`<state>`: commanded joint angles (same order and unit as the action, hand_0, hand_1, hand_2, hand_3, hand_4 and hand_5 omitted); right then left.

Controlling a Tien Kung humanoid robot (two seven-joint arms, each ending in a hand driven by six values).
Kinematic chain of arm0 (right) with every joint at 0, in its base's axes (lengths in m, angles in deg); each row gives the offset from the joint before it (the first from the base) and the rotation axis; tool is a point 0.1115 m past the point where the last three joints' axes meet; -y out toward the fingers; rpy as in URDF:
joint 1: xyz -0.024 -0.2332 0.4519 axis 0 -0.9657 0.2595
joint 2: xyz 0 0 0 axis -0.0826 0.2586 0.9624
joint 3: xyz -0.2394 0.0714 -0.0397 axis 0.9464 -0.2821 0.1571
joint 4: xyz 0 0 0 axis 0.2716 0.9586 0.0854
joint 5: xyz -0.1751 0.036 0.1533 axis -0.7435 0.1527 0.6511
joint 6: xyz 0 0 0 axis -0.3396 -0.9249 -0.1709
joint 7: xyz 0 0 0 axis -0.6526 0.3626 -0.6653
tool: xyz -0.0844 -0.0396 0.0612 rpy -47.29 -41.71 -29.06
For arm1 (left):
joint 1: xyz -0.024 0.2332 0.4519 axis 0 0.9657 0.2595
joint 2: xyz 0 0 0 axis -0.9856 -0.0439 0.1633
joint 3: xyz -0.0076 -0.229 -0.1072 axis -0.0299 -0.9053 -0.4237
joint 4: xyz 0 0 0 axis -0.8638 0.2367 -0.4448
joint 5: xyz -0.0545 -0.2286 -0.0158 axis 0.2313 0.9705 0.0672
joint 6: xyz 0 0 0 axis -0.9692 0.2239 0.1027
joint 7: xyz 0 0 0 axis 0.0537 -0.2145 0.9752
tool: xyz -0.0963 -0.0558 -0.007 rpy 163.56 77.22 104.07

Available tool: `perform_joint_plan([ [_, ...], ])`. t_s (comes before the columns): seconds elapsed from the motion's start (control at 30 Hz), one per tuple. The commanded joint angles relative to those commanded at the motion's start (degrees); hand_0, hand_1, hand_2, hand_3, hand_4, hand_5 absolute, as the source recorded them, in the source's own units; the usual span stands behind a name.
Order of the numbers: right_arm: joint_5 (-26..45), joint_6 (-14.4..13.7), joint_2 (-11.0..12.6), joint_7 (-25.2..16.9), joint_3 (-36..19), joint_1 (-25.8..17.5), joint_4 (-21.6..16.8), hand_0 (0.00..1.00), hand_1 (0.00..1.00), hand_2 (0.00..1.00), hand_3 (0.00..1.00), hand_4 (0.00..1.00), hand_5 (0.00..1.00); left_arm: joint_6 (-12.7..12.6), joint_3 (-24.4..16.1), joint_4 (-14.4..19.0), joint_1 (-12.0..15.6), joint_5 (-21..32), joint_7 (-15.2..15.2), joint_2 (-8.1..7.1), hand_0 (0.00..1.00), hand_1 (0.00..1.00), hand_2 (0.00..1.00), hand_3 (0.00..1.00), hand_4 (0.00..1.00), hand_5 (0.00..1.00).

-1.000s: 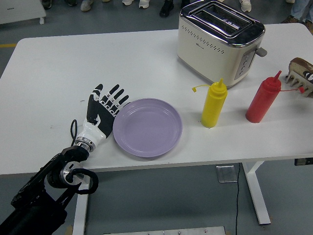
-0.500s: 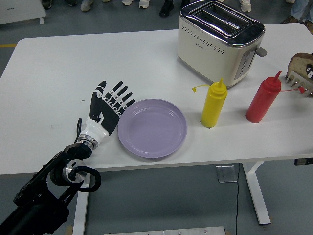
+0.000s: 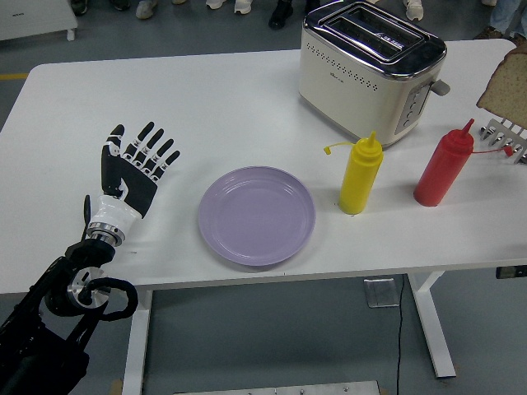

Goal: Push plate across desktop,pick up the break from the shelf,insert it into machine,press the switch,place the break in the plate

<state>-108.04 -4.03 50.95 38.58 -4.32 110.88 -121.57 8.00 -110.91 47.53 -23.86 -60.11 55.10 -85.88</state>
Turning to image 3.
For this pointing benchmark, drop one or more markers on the dark shoe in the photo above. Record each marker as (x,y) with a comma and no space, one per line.
(78,5)
(119,3)

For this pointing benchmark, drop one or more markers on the small metal floor plate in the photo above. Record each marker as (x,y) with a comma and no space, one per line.
(382,293)

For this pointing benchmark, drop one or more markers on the black shoe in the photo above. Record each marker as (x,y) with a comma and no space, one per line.
(280,15)

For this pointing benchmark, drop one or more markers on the white table leg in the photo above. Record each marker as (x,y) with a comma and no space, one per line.
(136,341)
(434,329)

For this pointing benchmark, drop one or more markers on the metal toast rack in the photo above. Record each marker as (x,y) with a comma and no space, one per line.
(510,138)

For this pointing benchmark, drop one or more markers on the red squeeze bottle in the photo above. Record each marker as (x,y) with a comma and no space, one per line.
(440,173)

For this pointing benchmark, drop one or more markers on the person's leg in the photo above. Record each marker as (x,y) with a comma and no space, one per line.
(508,14)

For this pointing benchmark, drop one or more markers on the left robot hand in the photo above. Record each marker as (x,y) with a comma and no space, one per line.
(127,185)

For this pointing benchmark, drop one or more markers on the white cabinet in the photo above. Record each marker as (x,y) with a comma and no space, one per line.
(33,16)

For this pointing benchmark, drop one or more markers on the long metal base plate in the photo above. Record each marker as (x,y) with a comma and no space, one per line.
(276,388)

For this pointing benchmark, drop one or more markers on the black table control panel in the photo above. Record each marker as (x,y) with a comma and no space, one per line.
(510,272)

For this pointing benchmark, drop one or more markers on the brown bread slice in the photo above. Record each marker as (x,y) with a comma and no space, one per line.
(508,86)

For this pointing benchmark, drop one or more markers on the brown shoe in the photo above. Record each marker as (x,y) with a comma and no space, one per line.
(490,33)

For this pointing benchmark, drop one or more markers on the white shoe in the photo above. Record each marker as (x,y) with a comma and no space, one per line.
(243,5)
(216,3)
(413,10)

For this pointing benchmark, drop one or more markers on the cream and chrome toaster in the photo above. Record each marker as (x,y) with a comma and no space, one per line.
(350,94)

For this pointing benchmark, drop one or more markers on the purple round plate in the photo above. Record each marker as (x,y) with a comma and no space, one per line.
(257,216)

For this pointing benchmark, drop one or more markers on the yellow squeeze bottle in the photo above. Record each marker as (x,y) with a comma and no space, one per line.
(358,181)

